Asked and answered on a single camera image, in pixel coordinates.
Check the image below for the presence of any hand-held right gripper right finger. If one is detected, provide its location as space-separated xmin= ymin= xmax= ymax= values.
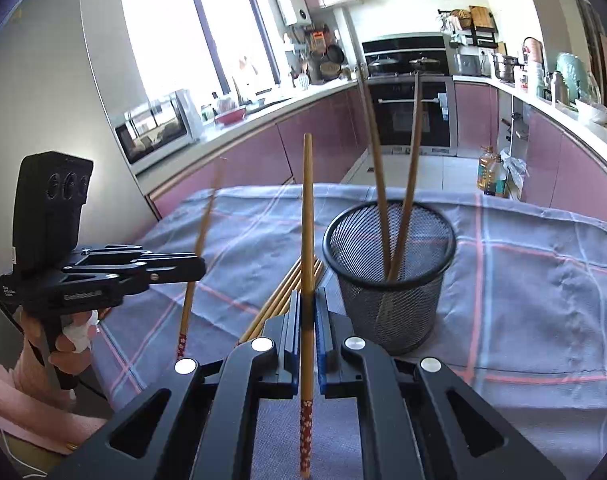
xmin=314 ymin=287 xmax=567 ymax=480

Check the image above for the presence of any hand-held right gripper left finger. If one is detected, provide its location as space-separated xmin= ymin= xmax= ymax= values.
xmin=48 ymin=290 xmax=304 ymax=480

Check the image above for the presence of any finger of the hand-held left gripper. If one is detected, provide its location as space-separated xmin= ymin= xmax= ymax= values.
xmin=61 ymin=259 xmax=206 ymax=292
xmin=81 ymin=244 xmax=204 ymax=267

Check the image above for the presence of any wooden chopstick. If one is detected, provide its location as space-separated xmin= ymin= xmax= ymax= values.
xmin=176 ymin=160 xmax=224 ymax=361
xmin=357 ymin=67 xmax=397 ymax=281
xmin=387 ymin=74 xmax=424 ymax=283
xmin=244 ymin=260 xmax=320 ymax=343
xmin=238 ymin=257 xmax=304 ymax=345
xmin=251 ymin=265 xmax=324 ymax=336
xmin=298 ymin=133 xmax=315 ymax=479
xmin=256 ymin=272 xmax=325 ymax=331

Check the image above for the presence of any black mesh holder cup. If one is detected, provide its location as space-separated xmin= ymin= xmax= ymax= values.
xmin=322 ymin=200 xmax=457 ymax=356

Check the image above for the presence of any person's left forearm pink sleeve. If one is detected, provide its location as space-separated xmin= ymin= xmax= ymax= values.
xmin=0 ymin=360 xmax=109 ymax=456

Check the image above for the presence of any person's left hand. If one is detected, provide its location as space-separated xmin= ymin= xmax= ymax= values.
xmin=14 ymin=309 xmax=100 ymax=406

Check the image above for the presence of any white countertop oven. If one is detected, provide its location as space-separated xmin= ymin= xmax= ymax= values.
xmin=114 ymin=89 xmax=204 ymax=166

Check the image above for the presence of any grey refrigerator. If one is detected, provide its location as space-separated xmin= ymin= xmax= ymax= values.
xmin=0 ymin=0 xmax=159 ymax=361

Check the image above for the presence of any pink base cabinets long run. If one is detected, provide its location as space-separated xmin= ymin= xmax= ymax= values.
xmin=146 ymin=82 xmax=369 ymax=221

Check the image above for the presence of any red bowl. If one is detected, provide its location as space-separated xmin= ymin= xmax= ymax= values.
xmin=214 ymin=106 xmax=247 ymax=126

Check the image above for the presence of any grey checked tablecloth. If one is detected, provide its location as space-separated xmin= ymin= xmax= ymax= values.
xmin=91 ymin=182 xmax=607 ymax=480

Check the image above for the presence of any kitchen faucet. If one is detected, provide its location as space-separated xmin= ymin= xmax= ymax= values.
xmin=231 ymin=72 xmax=257 ymax=106

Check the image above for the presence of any kitchen window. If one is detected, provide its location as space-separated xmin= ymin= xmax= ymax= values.
xmin=118 ymin=0 xmax=279 ymax=106

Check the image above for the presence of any black built-in oven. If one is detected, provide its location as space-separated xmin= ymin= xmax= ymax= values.
xmin=368 ymin=77 xmax=457 ymax=156

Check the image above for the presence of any yellow oil bottle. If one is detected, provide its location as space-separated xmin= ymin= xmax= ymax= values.
xmin=477 ymin=146 xmax=499 ymax=193

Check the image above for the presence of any clear plastic bag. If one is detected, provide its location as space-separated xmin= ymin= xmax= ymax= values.
xmin=501 ymin=149 xmax=528 ymax=191

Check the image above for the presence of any black wok with lid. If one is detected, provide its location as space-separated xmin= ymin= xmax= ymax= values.
xmin=367 ymin=57 xmax=399 ymax=77

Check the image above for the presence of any white water heater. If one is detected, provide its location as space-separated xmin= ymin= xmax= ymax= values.
xmin=272 ymin=0 xmax=313 ymax=27

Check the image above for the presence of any pink base cabinets short run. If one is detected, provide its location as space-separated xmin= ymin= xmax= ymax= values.
xmin=453 ymin=82 xmax=607 ymax=223

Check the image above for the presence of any black range hood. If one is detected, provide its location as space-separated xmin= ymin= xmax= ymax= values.
xmin=361 ymin=35 xmax=449 ymax=58

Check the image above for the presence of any steel stock pot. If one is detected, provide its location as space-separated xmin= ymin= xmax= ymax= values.
xmin=492 ymin=54 xmax=518 ymax=82

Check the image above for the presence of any steel thermos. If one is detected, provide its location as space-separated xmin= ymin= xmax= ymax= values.
xmin=548 ymin=71 xmax=569 ymax=106

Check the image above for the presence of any pink kettle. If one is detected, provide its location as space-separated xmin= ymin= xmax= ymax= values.
xmin=522 ymin=37 xmax=544 ymax=66

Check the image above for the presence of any mint green appliance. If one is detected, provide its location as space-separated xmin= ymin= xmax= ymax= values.
xmin=556 ymin=52 xmax=591 ymax=103

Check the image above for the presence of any striped curtain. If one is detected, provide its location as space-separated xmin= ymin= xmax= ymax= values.
xmin=576 ymin=0 xmax=607 ymax=111

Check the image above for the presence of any white cable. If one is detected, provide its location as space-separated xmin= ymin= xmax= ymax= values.
xmin=0 ymin=425 xmax=49 ymax=478

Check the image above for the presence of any black wall rack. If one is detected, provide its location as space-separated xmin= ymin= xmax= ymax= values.
xmin=437 ymin=6 xmax=499 ymax=50

